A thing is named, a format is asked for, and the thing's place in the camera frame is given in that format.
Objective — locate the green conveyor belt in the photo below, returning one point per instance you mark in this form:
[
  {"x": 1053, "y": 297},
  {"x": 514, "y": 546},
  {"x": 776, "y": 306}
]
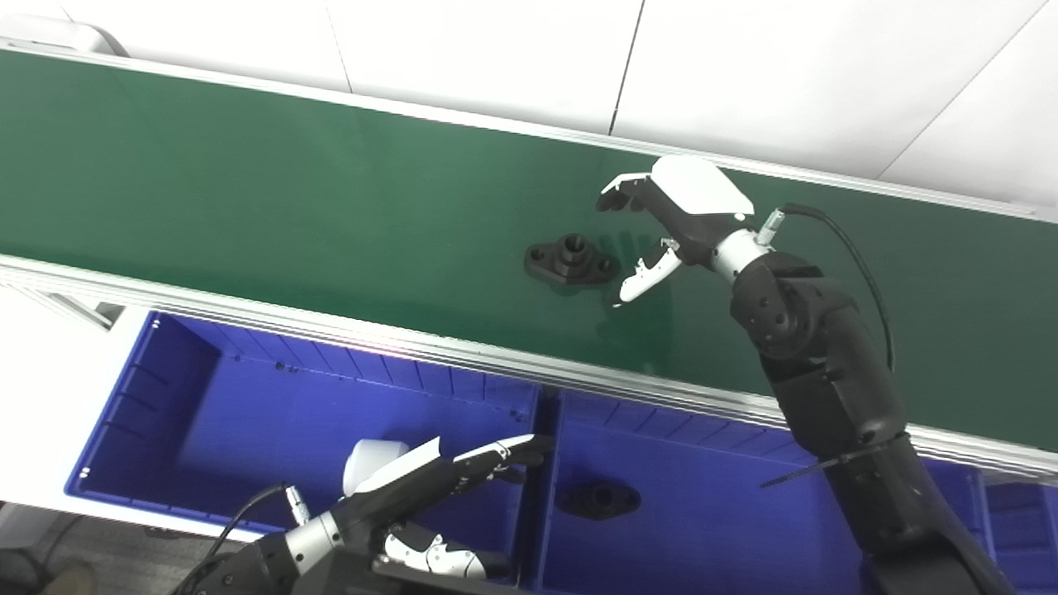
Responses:
[
  {"x": 372, "y": 339},
  {"x": 372, "y": 215}
]

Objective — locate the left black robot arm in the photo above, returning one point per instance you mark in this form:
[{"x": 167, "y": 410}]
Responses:
[{"x": 281, "y": 554}]

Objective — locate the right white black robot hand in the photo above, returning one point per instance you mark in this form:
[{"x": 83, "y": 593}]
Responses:
[{"x": 698, "y": 194}]

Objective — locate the white conveyor motor housing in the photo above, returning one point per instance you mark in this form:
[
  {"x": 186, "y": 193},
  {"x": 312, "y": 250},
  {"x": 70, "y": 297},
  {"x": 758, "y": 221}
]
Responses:
[{"x": 58, "y": 37}]

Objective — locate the white plastic part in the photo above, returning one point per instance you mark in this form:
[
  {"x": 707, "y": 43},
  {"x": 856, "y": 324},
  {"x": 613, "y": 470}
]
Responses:
[{"x": 370, "y": 461}]

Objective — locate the aluminium conveyor support bracket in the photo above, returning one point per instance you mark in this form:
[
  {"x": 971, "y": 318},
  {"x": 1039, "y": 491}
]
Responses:
[{"x": 66, "y": 310}]

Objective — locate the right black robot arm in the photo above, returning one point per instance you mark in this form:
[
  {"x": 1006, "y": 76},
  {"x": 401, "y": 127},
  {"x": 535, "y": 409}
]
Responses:
[{"x": 826, "y": 372}]

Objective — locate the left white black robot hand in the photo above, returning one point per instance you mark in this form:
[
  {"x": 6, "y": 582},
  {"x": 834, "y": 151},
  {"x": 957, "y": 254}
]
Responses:
[{"x": 405, "y": 487}]

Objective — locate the blue plastic bin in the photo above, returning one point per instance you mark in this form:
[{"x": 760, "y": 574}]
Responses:
[
  {"x": 248, "y": 430},
  {"x": 1025, "y": 529},
  {"x": 727, "y": 529}
]

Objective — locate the black flange part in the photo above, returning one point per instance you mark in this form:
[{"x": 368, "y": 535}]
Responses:
[
  {"x": 599, "y": 500},
  {"x": 570, "y": 258}
]

